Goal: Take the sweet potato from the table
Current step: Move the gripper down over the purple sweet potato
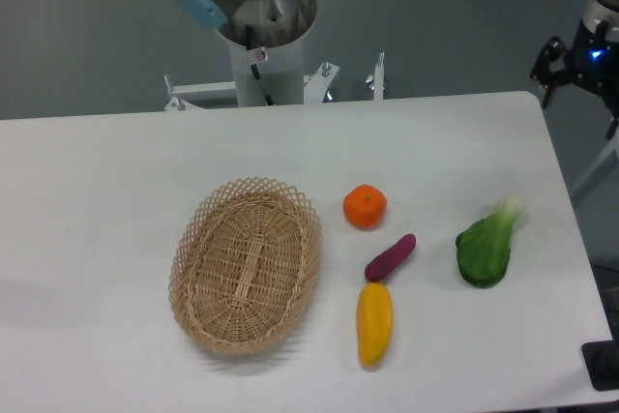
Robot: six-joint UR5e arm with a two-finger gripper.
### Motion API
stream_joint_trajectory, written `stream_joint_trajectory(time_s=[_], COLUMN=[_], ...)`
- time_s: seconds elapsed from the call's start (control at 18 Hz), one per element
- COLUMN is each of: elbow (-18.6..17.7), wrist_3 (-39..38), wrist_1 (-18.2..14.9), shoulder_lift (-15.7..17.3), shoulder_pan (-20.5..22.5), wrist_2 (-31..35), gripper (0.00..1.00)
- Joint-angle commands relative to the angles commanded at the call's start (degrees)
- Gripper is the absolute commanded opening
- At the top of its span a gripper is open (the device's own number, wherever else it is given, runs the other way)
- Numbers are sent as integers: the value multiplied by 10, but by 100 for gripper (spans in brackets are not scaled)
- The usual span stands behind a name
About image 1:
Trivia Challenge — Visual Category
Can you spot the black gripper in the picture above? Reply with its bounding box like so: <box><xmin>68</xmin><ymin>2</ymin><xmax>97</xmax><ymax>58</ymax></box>
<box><xmin>530</xmin><ymin>20</ymin><xmax>619</xmax><ymax>139</ymax></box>

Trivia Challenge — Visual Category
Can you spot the purple sweet potato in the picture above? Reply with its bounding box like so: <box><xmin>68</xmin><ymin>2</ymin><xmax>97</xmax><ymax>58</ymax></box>
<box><xmin>365</xmin><ymin>233</ymin><xmax>417</xmax><ymax>282</ymax></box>

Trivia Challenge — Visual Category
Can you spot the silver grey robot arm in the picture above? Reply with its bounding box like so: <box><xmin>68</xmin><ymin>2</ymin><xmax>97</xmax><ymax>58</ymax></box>
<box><xmin>175</xmin><ymin>0</ymin><xmax>618</xmax><ymax>138</ymax></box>

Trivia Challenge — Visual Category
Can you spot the green bok choy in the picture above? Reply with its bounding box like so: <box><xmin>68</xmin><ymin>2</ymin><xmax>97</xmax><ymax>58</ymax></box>
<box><xmin>456</xmin><ymin>195</ymin><xmax>525</xmax><ymax>288</ymax></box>

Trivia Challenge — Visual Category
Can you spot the orange tangerine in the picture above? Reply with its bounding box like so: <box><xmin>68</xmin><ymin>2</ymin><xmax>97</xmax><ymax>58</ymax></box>
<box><xmin>342</xmin><ymin>184</ymin><xmax>388</xmax><ymax>230</ymax></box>

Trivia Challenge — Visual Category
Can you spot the black device at table edge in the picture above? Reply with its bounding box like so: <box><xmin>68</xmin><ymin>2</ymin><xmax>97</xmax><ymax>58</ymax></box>
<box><xmin>581</xmin><ymin>340</ymin><xmax>618</xmax><ymax>392</ymax></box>

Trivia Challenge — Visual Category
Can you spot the woven wicker basket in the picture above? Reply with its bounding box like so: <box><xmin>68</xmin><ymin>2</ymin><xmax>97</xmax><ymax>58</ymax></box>
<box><xmin>168</xmin><ymin>177</ymin><xmax>322</xmax><ymax>356</ymax></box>

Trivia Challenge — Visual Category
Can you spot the white table leg frame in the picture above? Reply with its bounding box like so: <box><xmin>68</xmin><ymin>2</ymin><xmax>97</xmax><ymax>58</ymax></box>
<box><xmin>569</xmin><ymin>133</ymin><xmax>618</xmax><ymax>207</ymax></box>

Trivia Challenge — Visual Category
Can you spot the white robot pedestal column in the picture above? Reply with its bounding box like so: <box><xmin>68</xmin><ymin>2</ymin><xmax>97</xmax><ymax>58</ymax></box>
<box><xmin>218</xmin><ymin>32</ymin><xmax>305</xmax><ymax>107</ymax></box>

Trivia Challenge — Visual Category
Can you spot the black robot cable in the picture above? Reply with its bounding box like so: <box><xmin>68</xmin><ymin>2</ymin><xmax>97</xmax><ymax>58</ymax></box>
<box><xmin>243</xmin><ymin>24</ymin><xmax>276</xmax><ymax>107</ymax></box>

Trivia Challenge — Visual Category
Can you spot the white metal base frame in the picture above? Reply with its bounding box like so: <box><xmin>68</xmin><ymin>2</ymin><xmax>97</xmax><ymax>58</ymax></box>
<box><xmin>163</xmin><ymin>61</ymin><xmax>340</xmax><ymax>112</ymax></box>

